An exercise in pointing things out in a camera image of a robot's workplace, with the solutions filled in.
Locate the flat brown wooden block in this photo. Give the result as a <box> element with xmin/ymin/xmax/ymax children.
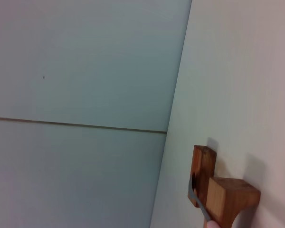
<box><xmin>187</xmin><ymin>144</ymin><xmax>217</xmax><ymax>209</ymax></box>

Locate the arched brown wooden block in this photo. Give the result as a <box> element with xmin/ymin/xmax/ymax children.
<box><xmin>203</xmin><ymin>177</ymin><xmax>262</xmax><ymax>228</ymax></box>

